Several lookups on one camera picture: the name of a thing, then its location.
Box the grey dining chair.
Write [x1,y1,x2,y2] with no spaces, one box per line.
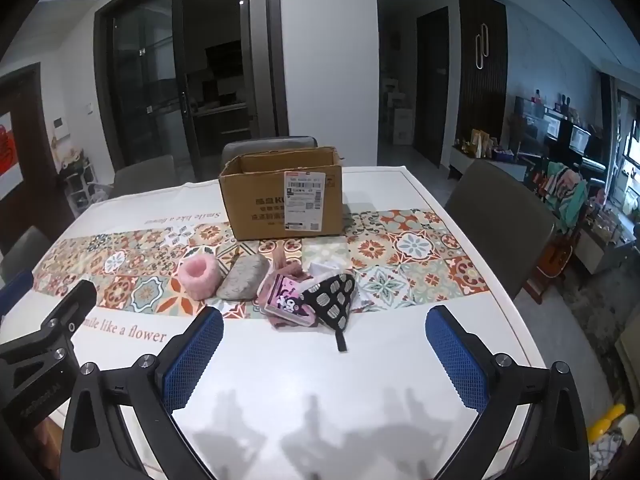
[114,155,179,199]
[0,225,52,286]
[444,160,557,302]
[221,136,319,172]

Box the small orange stool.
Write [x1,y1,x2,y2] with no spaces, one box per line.
[524,239,577,307]

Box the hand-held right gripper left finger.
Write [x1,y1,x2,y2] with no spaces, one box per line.
[59,306,224,480]

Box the pink fluffy cloth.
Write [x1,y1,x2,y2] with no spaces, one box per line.
[257,252,322,332]

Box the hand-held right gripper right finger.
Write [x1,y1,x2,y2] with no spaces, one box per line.
[425,305,591,480]

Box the silver refrigerator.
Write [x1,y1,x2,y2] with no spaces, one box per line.
[239,0,269,139]

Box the pile of colourful clothes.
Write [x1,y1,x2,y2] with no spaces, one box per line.
[544,162,589,232]

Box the red wall picture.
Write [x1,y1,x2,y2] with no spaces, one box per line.
[0,112,24,202]

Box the gold wall ornament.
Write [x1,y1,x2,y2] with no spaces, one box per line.
[474,23,492,69]

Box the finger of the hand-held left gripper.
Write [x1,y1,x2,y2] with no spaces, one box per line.
[0,269,34,317]
[0,280,98,367]

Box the tile-patterned tablecloth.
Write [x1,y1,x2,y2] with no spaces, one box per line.
[0,165,547,480]

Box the black patterned fabric pouch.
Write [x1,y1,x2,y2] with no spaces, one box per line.
[300,270,357,354]

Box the dark framed glass sliding door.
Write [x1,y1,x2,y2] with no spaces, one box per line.
[94,0,202,182]

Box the white zigzag-edged cloth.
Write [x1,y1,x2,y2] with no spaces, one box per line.
[349,284,377,312]

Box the grey sock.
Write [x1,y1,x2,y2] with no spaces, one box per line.
[216,254,269,301]

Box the dark wooden door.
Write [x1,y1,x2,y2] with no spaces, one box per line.
[416,7,450,169]

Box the brown cardboard box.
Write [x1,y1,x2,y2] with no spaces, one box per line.
[218,146,344,241]

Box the white sideboard cabinet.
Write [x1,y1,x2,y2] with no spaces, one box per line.
[449,144,527,182]

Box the yellow toy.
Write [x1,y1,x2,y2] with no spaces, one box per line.
[587,402,626,442]

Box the black piano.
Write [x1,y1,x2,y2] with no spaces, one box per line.
[544,119,607,182]

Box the white folded cloth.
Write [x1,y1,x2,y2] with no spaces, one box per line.
[306,259,342,282]

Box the pink printed pouch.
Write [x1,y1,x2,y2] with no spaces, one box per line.
[262,272,319,329]

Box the pink fluffy scrunchie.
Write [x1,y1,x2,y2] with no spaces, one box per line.
[178,255,221,301]

